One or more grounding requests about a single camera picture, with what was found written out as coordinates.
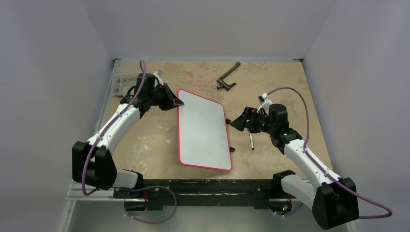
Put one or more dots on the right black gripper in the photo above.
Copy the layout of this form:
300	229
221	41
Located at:
249	119

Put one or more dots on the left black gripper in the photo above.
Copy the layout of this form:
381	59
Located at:
171	100

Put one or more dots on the white whiteboard marker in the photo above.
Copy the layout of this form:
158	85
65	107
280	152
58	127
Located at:
251	141

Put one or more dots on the red framed whiteboard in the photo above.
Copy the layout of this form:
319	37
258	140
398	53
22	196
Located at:
203	140

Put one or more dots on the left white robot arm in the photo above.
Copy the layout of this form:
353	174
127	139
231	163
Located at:
92	160

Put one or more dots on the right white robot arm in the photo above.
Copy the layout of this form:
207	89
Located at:
326	193

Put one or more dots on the clear plastic screw box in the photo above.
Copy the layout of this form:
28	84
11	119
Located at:
122	83

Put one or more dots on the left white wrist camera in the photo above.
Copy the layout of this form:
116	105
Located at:
158	75

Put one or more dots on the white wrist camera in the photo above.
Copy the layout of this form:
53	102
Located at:
265	102
158	75

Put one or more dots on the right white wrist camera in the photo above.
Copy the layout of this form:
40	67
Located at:
265	102

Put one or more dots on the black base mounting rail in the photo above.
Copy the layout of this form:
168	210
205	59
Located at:
154	194

